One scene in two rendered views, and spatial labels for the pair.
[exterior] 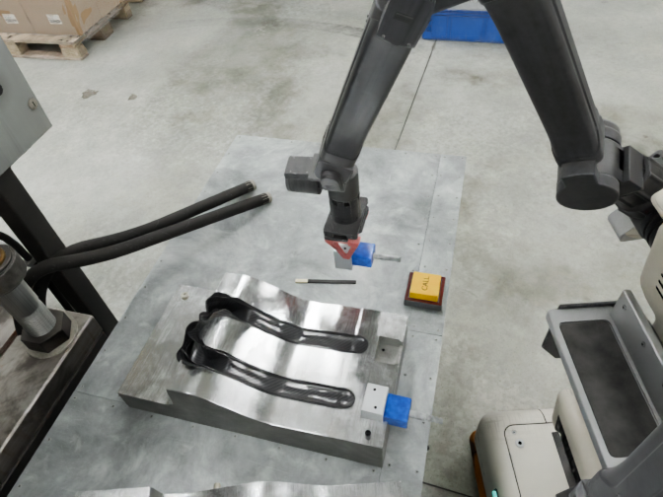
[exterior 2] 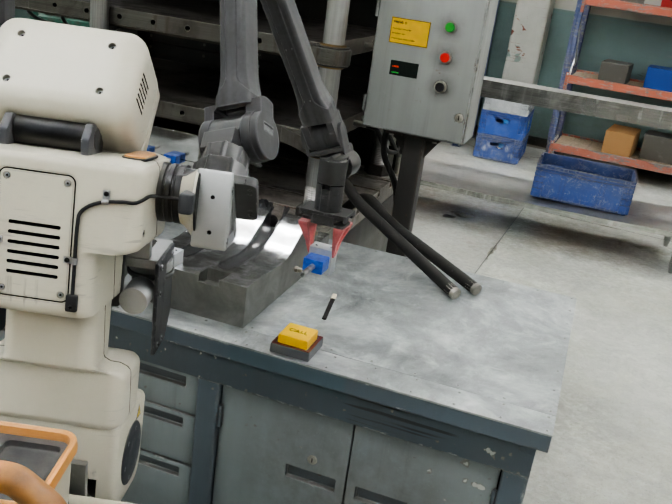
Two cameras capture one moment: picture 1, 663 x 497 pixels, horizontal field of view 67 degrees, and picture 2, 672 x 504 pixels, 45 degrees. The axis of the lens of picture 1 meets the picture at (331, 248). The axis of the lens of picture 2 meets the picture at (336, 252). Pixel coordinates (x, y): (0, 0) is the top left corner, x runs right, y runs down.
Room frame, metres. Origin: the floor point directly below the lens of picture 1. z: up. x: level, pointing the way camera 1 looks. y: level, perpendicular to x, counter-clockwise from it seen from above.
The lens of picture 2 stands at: (0.62, -1.60, 1.53)
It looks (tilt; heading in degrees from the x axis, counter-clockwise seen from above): 20 degrees down; 87
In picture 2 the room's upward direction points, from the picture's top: 8 degrees clockwise
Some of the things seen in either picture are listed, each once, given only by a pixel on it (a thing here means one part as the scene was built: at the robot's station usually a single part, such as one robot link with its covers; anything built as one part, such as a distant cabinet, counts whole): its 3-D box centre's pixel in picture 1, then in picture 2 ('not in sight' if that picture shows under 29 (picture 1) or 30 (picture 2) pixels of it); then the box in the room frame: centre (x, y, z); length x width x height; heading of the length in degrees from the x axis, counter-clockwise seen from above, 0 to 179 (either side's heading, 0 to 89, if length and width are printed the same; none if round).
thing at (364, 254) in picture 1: (368, 254); (314, 264); (0.67, -0.07, 0.93); 0.13 x 0.05 x 0.05; 70
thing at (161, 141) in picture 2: not in sight; (197, 141); (0.25, 1.08, 0.87); 0.50 x 0.27 x 0.17; 70
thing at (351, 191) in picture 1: (339, 180); (333, 170); (0.68, -0.03, 1.12); 0.07 x 0.06 x 0.07; 70
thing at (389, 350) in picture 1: (388, 355); (213, 282); (0.47, -0.08, 0.87); 0.05 x 0.05 x 0.04; 70
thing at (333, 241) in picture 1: (346, 238); (318, 231); (0.67, -0.03, 0.99); 0.07 x 0.07 x 0.09; 70
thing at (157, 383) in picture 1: (265, 355); (241, 247); (0.50, 0.15, 0.87); 0.50 x 0.26 x 0.14; 70
